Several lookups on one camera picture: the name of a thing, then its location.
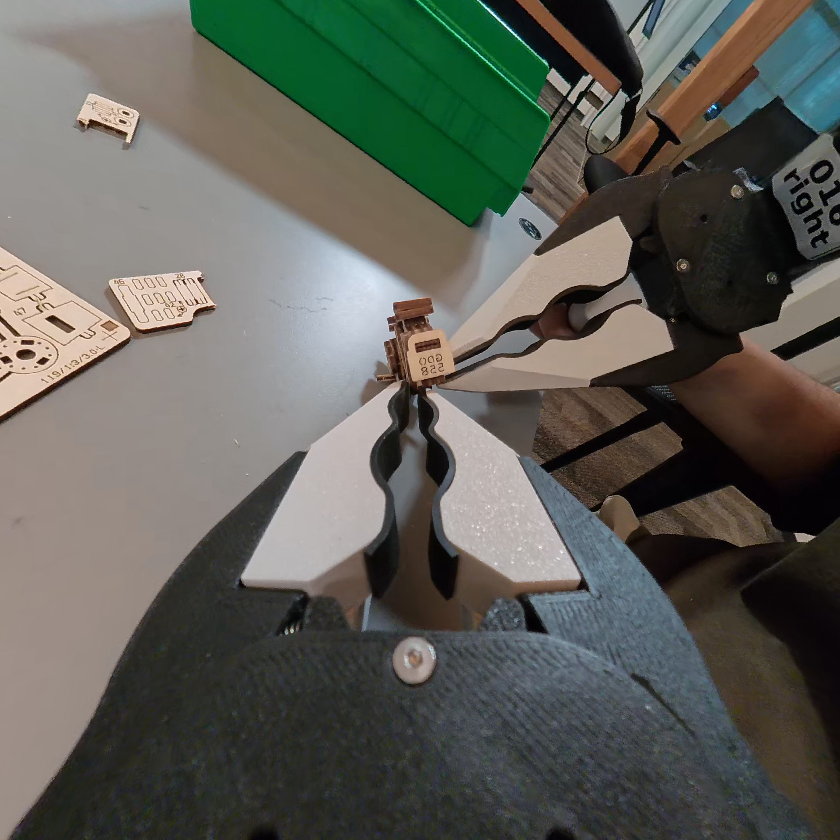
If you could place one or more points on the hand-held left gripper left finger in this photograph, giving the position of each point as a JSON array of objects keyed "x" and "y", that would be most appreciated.
[{"x": 328, "y": 512}]

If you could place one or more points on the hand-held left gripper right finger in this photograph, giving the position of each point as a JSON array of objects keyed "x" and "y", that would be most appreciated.
[{"x": 505, "y": 518}]

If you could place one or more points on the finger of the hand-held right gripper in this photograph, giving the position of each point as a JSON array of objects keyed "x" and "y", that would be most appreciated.
[
  {"x": 577, "y": 262},
  {"x": 604, "y": 361}
]

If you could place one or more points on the wooden mechanical model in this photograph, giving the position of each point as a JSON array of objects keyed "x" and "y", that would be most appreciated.
[{"x": 410, "y": 341}]

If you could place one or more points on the person's right forearm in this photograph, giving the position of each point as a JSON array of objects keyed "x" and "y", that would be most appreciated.
[{"x": 754, "y": 407}]

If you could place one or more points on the grey desk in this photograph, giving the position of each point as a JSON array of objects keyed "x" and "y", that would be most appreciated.
[{"x": 229, "y": 229}]

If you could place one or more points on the person's right hand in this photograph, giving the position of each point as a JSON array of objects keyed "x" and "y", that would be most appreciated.
[{"x": 558, "y": 325}]

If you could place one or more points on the round dark sticker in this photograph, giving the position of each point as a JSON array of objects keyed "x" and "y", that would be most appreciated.
[{"x": 531, "y": 229}]

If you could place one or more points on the wooden beam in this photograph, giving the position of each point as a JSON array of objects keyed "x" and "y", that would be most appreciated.
[{"x": 722, "y": 71}]

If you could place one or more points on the wooden-edged background table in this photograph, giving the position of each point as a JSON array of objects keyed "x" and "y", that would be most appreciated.
[{"x": 564, "y": 39}]

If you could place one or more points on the green plastic bin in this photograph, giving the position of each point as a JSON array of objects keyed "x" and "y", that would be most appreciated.
[{"x": 394, "y": 98}]

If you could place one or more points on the small wooden slotted piece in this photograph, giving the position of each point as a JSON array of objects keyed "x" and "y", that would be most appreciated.
[{"x": 157, "y": 302}]

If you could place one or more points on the person's olive shirt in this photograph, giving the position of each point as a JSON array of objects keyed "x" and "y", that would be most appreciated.
[{"x": 754, "y": 656}]

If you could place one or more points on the wooden gear parts sheet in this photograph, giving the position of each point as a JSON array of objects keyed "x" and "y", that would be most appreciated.
[{"x": 39, "y": 354}]

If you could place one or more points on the small wooden notched piece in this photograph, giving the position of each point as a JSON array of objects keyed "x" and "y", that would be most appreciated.
[{"x": 108, "y": 118}]

